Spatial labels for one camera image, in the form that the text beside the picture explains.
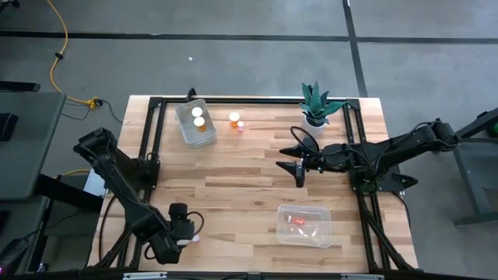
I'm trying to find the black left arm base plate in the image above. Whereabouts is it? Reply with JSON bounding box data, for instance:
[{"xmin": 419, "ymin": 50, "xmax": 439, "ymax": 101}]
[{"xmin": 135, "ymin": 153, "xmax": 161, "ymax": 191}]

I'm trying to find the clear plastic bin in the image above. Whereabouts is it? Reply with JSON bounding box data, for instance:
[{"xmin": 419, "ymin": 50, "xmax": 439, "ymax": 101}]
[
  {"xmin": 275, "ymin": 204, "xmax": 333, "ymax": 249},
  {"xmin": 174, "ymin": 98, "xmax": 218, "ymax": 149}
]

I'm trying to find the black aluminium table frame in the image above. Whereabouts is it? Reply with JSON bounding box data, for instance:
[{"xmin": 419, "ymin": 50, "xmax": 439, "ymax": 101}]
[{"xmin": 92, "ymin": 96, "xmax": 419, "ymax": 273}]

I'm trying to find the grey desk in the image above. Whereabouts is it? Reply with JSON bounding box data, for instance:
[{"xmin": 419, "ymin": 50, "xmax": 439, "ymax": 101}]
[{"xmin": 0, "ymin": 91, "xmax": 67, "ymax": 201}]

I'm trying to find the long yellow extension cable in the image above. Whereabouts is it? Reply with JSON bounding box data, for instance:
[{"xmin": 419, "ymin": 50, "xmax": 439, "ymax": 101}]
[{"xmin": 45, "ymin": 0, "xmax": 103, "ymax": 110}]

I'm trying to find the black box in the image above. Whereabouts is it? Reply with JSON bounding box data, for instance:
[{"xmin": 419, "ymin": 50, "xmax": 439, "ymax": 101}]
[{"xmin": 0, "ymin": 112, "xmax": 19, "ymax": 142}]

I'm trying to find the black metal stand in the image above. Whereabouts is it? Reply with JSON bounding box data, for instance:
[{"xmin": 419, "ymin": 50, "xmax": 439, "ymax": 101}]
[{"xmin": 429, "ymin": 107, "xmax": 498, "ymax": 227}]

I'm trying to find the green succulent plant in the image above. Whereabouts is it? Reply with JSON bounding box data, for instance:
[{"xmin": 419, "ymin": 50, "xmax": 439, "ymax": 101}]
[{"xmin": 299, "ymin": 81, "xmax": 347, "ymax": 128}]

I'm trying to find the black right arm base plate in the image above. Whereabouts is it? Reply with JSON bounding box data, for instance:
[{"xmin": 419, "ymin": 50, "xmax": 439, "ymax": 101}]
[{"xmin": 349, "ymin": 173, "xmax": 419, "ymax": 194}]

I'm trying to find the silver bracket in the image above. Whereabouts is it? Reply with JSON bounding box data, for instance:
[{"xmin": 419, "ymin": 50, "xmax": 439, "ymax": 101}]
[
  {"xmin": 341, "ymin": 273, "xmax": 385, "ymax": 280},
  {"xmin": 123, "ymin": 271, "xmax": 168, "ymax": 280}
]

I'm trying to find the white paper sheet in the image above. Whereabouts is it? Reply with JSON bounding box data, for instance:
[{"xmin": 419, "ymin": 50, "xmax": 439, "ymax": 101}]
[{"xmin": 82, "ymin": 169, "xmax": 109, "ymax": 198}]

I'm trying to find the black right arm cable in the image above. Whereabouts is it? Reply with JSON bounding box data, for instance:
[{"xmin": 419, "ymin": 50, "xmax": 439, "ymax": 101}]
[{"xmin": 289, "ymin": 125, "xmax": 321, "ymax": 153}]

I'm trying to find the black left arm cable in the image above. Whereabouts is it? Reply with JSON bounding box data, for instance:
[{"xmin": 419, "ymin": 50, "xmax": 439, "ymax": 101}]
[{"xmin": 185, "ymin": 211, "xmax": 205, "ymax": 234}]

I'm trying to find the white plant pot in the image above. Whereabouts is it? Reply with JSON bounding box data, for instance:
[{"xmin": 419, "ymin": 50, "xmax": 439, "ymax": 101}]
[{"xmin": 301, "ymin": 115, "xmax": 328, "ymax": 137}]

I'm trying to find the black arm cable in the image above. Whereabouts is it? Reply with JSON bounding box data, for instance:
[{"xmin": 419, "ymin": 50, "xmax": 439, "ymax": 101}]
[
  {"xmin": 185, "ymin": 211, "xmax": 205, "ymax": 234},
  {"xmin": 289, "ymin": 125, "xmax": 321, "ymax": 153}
]

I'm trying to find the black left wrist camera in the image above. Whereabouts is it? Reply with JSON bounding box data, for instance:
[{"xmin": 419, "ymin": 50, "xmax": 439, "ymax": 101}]
[{"xmin": 168, "ymin": 202, "xmax": 189, "ymax": 222}]

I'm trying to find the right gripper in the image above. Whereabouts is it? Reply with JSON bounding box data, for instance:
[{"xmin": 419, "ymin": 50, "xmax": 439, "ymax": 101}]
[{"xmin": 275, "ymin": 138, "xmax": 327, "ymax": 188}]

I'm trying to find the black bag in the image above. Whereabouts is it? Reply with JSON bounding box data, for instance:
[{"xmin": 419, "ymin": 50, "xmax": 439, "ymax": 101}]
[{"xmin": 0, "ymin": 239, "xmax": 28, "ymax": 275}]

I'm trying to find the black flat bar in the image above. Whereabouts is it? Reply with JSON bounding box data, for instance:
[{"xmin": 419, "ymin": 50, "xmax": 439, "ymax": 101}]
[{"xmin": 0, "ymin": 80, "xmax": 42, "ymax": 93}]

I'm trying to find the short yellow cable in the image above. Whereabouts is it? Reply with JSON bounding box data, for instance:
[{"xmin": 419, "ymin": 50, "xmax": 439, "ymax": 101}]
[{"xmin": 57, "ymin": 168, "xmax": 93, "ymax": 179}]

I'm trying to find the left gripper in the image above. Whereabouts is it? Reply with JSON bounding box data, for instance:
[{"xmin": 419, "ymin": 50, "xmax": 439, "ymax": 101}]
[{"xmin": 169, "ymin": 218, "xmax": 196, "ymax": 256}]

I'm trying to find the black desk crossbar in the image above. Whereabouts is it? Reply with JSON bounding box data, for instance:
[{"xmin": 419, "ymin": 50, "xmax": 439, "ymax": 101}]
[{"xmin": 33, "ymin": 173, "xmax": 105, "ymax": 213}]

